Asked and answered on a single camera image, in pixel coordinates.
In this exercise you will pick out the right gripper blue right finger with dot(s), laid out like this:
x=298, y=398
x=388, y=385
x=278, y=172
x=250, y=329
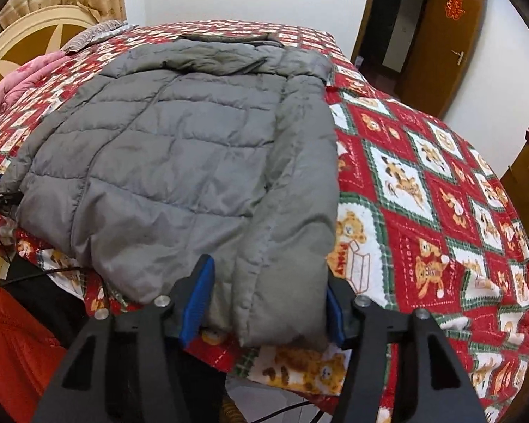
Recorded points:
x=431, y=386

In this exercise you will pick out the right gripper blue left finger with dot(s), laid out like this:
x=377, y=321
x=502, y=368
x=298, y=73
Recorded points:
x=126, y=365

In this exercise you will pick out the grey puffer jacket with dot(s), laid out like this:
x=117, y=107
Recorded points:
x=202, y=145

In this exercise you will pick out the red sleeve forearm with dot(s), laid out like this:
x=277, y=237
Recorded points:
x=29, y=356

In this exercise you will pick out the pink folded quilt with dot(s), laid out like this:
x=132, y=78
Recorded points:
x=16, y=83

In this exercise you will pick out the red patchwork bedspread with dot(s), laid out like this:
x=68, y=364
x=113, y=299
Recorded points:
x=422, y=221

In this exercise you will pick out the cream round headboard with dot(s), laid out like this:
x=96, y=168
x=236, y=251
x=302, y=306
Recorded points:
x=39, y=33

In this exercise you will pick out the striped grey pillow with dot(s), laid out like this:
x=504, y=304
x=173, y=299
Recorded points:
x=96, y=34

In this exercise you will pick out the brown wooden door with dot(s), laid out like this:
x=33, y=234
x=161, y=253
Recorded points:
x=430, y=76

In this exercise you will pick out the red double happiness decal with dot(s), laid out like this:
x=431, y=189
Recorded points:
x=454, y=9

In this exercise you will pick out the metal door handle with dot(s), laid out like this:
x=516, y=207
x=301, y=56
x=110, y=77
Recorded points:
x=459, y=55

